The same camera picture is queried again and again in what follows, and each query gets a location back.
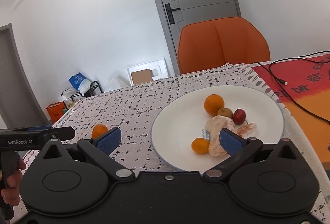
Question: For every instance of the large orange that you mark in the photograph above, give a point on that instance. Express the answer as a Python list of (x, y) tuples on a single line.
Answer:
[(213, 103), (98, 130)]

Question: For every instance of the person's left hand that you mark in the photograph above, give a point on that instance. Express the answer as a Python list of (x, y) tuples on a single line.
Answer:
[(11, 195)]

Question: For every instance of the orange gift box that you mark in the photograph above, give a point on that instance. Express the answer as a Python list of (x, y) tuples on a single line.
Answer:
[(55, 111)]

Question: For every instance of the red orange mat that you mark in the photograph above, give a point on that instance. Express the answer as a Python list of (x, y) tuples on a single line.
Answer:
[(302, 85)]

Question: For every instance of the brown fruit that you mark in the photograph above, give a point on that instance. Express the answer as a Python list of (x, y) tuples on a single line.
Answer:
[(225, 112)]

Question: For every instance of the black metal rack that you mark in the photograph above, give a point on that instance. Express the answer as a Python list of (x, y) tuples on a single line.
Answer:
[(72, 95)]

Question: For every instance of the brown cardboard piece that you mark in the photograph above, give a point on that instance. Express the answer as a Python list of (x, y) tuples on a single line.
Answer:
[(142, 76)]

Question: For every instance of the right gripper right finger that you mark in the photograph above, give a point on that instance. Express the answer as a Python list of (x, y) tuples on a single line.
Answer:
[(268, 179)]

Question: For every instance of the white plate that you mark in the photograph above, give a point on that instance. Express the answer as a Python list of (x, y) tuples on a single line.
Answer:
[(186, 136)]

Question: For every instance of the white foam packaging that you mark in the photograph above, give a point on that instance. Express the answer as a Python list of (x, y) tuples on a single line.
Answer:
[(158, 68)]

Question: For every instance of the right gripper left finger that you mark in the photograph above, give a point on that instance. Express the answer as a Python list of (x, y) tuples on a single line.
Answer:
[(65, 180)]

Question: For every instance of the white plastic bag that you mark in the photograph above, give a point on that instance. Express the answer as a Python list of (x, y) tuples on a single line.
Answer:
[(117, 81)]

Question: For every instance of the patterned white tablecloth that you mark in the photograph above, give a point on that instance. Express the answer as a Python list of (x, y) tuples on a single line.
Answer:
[(134, 109)]

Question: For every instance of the black door handle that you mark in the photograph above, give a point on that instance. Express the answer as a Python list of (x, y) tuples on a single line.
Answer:
[(169, 12)]

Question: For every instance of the orange chair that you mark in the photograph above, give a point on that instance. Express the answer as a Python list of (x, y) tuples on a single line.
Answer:
[(213, 43)]

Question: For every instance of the red fruit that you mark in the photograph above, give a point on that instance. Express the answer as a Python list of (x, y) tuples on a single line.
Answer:
[(239, 116)]

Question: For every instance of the small mandarin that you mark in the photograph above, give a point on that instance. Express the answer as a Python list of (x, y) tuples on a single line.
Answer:
[(200, 146)]

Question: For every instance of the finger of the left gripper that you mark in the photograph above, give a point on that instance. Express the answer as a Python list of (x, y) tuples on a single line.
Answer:
[(39, 128), (62, 133)]

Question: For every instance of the blue white bag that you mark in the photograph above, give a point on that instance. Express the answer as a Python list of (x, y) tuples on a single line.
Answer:
[(80, 83)]

